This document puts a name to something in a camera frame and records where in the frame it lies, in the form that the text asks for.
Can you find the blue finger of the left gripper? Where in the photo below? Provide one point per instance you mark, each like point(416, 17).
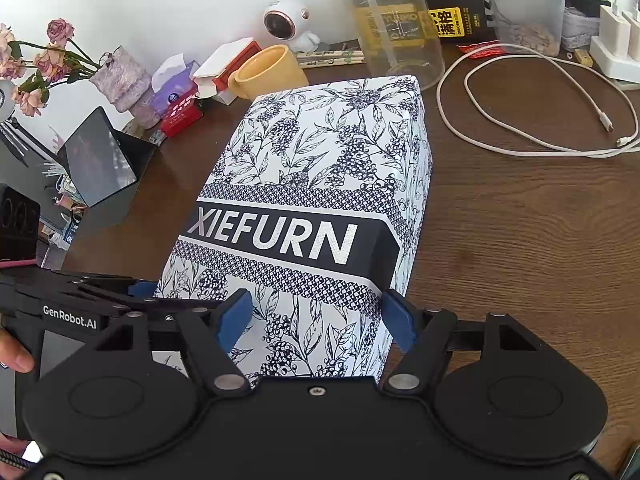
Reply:
point(142, 289)

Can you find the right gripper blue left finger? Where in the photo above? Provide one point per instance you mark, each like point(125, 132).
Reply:
point(210, 336)

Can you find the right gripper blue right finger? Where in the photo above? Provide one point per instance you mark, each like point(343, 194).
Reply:
point(423, 336)

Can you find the floral box lid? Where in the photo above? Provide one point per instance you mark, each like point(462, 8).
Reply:
point(315, 207)

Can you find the person's left hand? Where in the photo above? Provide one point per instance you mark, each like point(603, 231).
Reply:
point(14, 355)

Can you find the tablet with grey stand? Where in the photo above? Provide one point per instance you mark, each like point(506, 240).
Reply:
point(106, 167)

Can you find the small red box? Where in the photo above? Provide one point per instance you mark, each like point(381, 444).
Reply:
point(181, 114)

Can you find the purple tissue pack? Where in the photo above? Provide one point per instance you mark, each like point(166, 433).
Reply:
point(171, 81)

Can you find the red and white box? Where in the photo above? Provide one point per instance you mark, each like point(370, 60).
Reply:
point(212, 76)

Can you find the pink flowers in vase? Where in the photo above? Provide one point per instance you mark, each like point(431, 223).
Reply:
point(39, 68)

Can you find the yellow ceramic mug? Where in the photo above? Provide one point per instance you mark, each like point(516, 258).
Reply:
point(271, 70)

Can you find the clear plastic water bottle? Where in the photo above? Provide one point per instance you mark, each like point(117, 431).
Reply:
point(398, 37)

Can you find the yellow and black box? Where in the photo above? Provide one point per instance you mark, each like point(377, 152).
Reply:
point(445, 10)

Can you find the white power strip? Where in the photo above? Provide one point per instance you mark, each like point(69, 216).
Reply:
point(615, 48)

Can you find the clear plastic storage container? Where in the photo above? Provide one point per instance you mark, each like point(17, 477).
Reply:
point(534, 24)

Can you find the white round camera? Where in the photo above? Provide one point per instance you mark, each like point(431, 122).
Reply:
point(289, 21)

